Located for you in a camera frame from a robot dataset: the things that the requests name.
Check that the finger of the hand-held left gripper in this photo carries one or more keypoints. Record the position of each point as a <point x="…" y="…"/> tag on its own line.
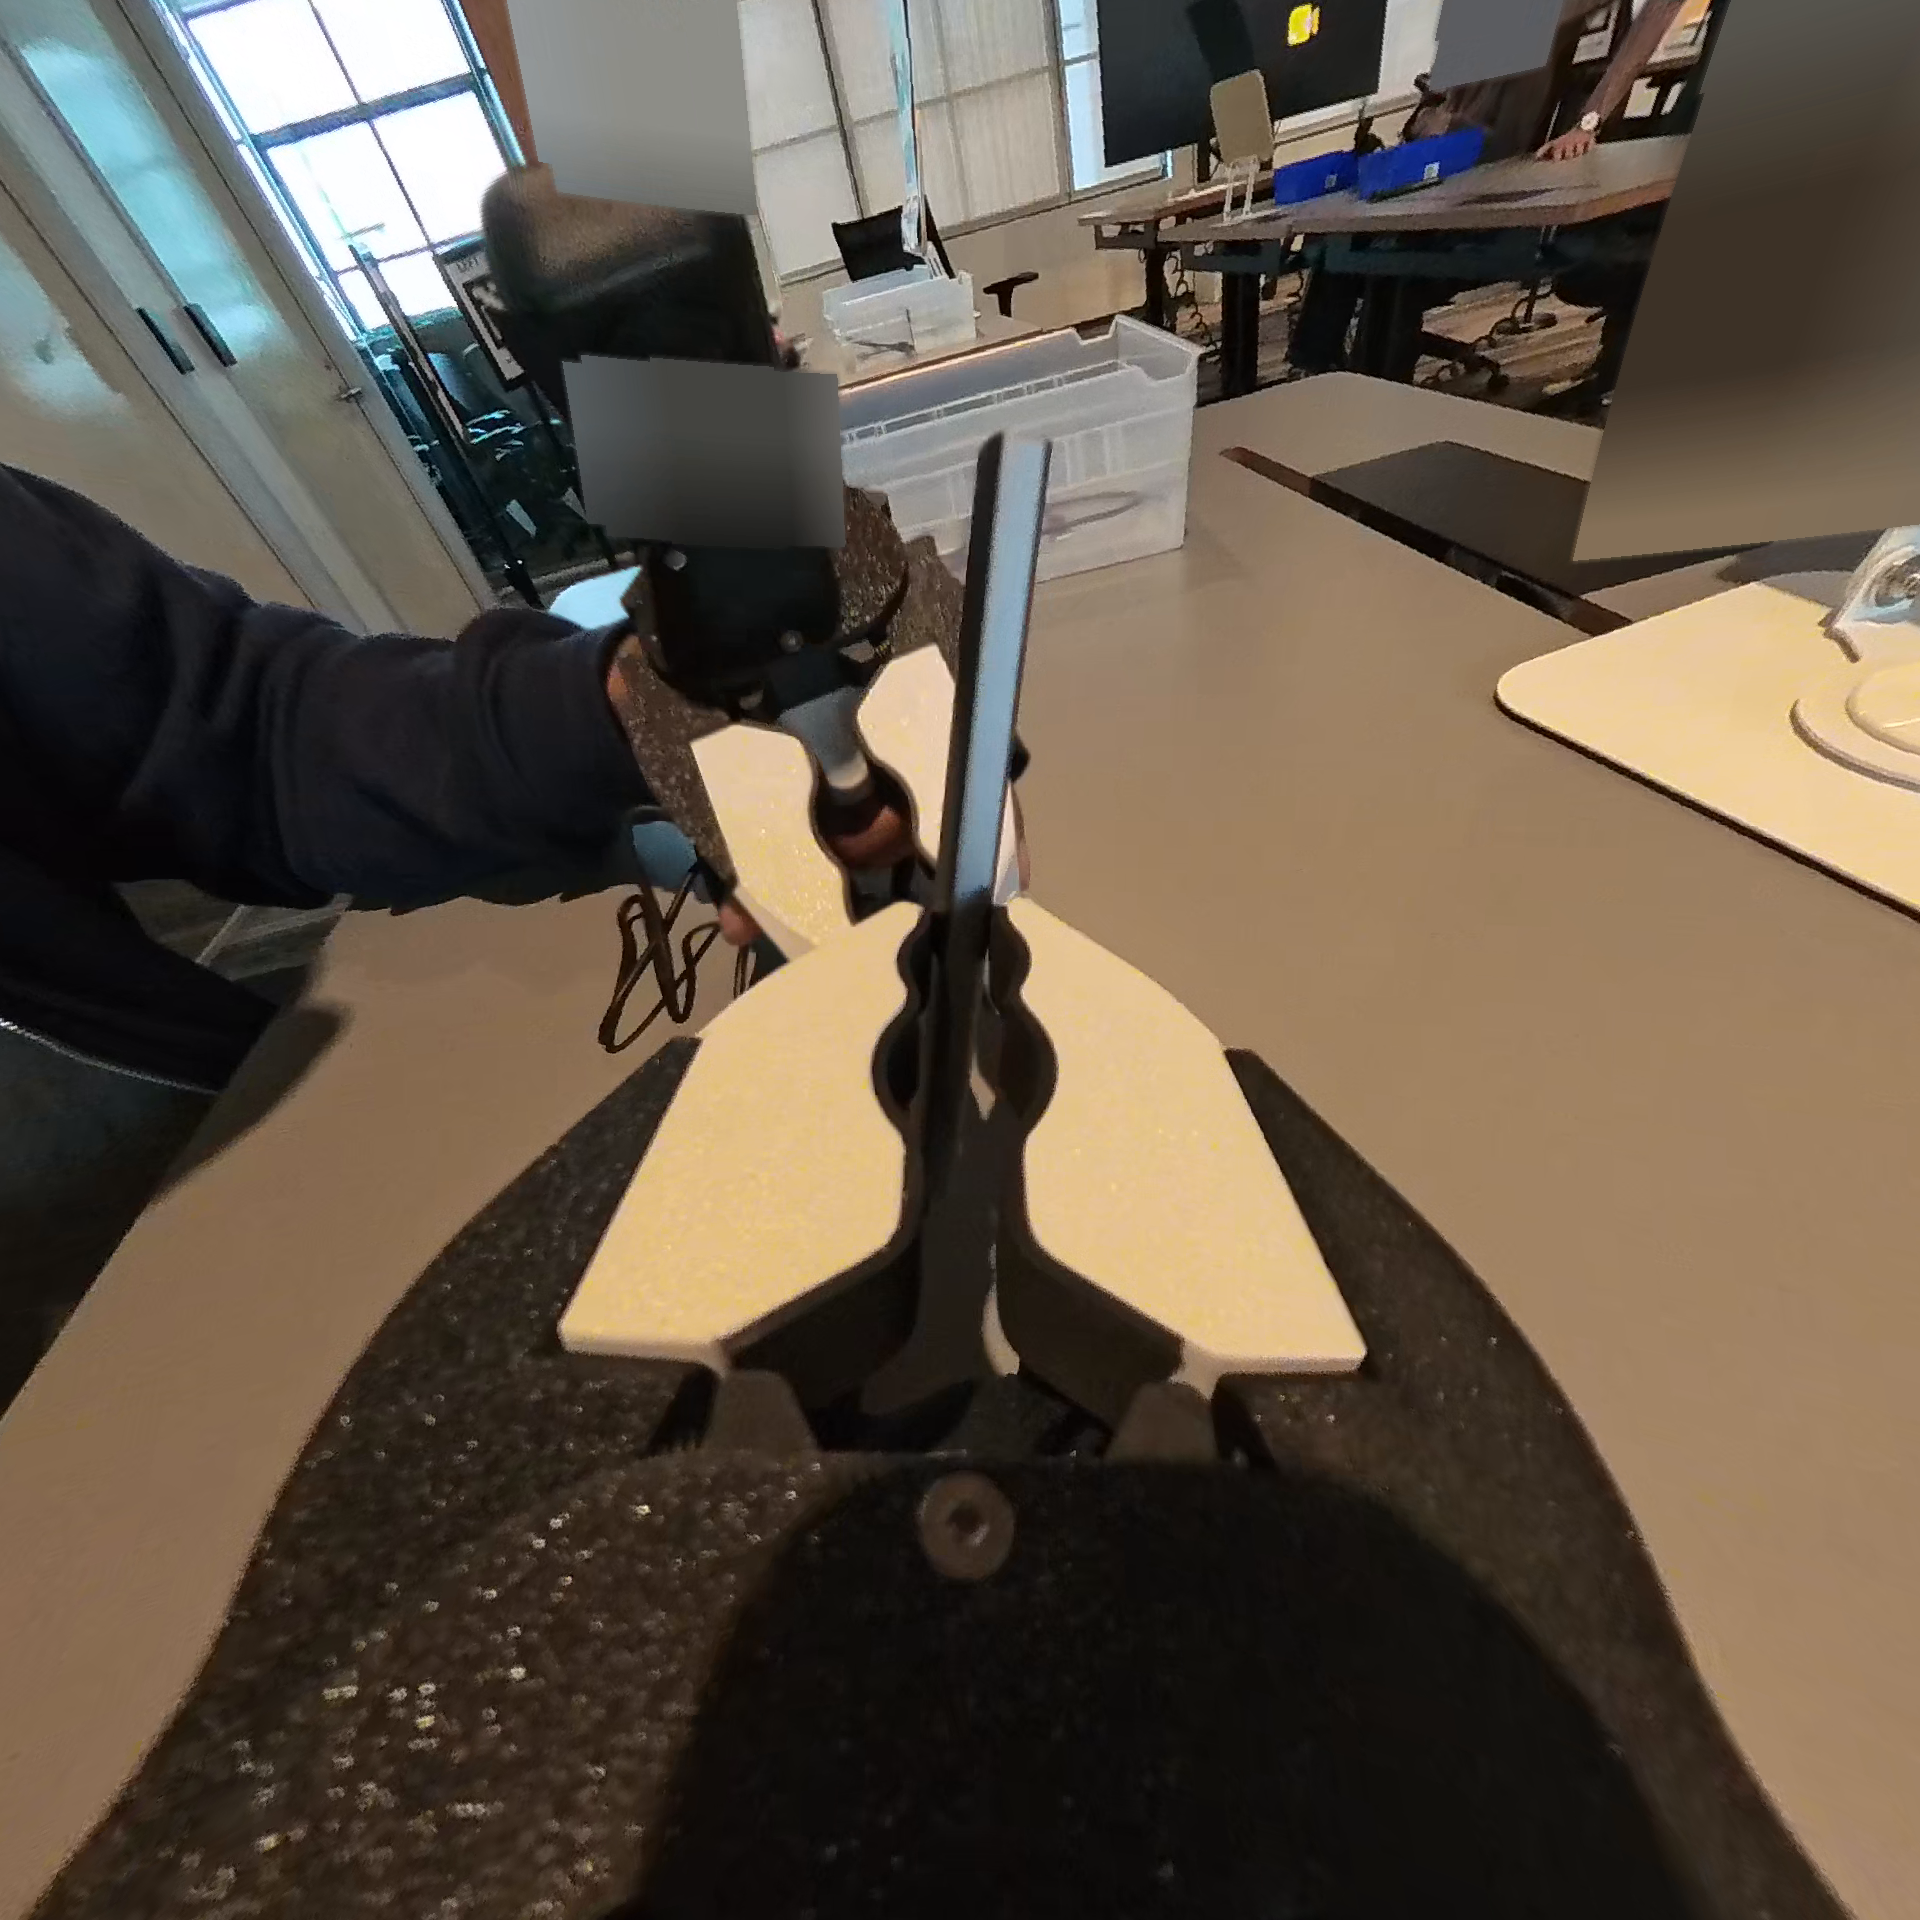
<point x="915" y="721"/>
<point x="765" y="825"/>

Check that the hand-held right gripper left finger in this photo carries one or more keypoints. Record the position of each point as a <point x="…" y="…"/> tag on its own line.
<point x="751" y="1184"/>

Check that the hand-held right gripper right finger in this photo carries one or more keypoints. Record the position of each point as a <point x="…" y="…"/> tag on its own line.
<point x="1171" y="1200"/>

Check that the clear plastic bin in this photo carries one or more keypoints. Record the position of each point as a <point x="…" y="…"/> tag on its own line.
<point x="1080" y="434"/>
<point x="902" y="306"/>

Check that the person's left forearm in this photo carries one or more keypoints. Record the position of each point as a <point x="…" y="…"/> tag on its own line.
<point x="300" y="751"/>

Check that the person's left hand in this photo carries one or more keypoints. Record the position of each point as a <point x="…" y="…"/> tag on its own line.
<point x="740" y="921"/>

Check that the black office chair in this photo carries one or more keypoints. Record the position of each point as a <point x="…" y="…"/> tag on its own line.
<point x="885" y="240"/>

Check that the black desk mat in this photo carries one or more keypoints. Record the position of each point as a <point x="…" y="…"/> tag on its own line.
<point x="1441" y="495"/>

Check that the black monitor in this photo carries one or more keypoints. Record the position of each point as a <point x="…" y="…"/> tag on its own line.
<point x="1185" y="75"/>

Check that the beige document stand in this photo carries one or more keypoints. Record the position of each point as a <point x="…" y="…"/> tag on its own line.
<point x="1241" y="113"/>

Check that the blue plastic box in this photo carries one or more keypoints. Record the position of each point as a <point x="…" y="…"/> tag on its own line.
<point x="1312" y="176"/>
<point x="1419" y="162"/>

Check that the wooden office table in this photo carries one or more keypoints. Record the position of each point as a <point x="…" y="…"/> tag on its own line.
<point x="1500" y="195"/>

